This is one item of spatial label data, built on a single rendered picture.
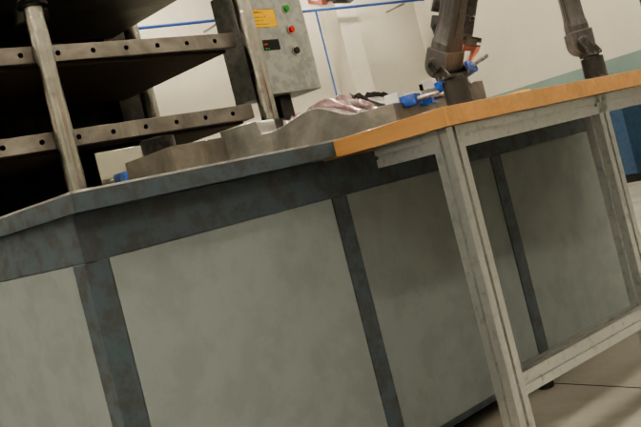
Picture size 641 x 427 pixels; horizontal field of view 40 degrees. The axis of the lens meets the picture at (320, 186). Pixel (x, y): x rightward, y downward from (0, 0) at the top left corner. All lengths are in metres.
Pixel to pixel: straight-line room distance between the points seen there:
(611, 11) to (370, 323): 8.13
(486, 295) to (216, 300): 0.54
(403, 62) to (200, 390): 10.00
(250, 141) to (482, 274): 0.78
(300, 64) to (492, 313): 1.72
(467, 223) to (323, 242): 0.36
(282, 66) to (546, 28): 7.45
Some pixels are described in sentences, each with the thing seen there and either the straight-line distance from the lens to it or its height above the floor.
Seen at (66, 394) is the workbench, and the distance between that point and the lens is 1.83.
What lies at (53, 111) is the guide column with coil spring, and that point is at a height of 1.09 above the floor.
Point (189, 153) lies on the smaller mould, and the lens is 1.96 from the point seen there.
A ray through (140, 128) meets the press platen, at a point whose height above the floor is 1.01.
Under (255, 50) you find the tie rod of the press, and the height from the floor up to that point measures 1.21.
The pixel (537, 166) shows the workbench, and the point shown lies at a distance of 2.67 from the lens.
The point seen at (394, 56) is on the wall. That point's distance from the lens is 11.47.
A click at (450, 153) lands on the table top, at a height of 0.70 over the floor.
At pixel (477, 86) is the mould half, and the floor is 0.88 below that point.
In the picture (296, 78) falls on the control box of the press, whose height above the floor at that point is 1.12.
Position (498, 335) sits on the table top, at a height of 0.33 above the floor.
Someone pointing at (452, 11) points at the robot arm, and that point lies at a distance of 2.06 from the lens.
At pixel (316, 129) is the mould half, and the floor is 0.85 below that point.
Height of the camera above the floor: 0.70
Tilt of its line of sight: level
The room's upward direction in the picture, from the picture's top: 14 degrees counter-clockwise
